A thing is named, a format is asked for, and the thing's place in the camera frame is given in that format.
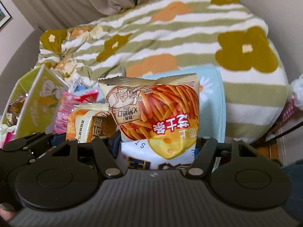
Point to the pink translucent snack bag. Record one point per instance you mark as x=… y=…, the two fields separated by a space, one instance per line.
x=6 y=134

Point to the grey bed headboard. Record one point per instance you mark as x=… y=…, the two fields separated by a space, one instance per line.
x=21 y=62

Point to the white orange snack bag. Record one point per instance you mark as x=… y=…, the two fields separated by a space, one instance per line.
x=89 y=121

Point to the blue jeans leg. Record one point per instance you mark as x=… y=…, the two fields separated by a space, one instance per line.
x=293 y=204

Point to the pink cotton candy snack bag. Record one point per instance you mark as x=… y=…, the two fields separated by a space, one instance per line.
x=66 y=105

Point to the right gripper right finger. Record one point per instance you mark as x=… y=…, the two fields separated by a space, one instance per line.
x=203 y=163

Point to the green cardboard box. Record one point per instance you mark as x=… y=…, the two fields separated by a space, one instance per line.
x=42 y=91

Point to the floral striped green blanket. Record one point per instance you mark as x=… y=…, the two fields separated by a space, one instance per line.
x=167 y=35

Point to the cheese fries snack bag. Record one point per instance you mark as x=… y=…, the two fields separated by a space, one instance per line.
x=158 y=120

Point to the yellow gold snack bag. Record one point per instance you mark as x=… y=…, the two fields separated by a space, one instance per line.
x=14 y=109

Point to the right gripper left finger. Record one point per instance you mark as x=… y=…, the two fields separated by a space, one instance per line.
x=105 y=161

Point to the white plastic bag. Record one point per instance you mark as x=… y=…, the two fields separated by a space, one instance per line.
x=297 y=91

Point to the framed picture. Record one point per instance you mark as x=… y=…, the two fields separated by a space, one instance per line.
x=4 y=15

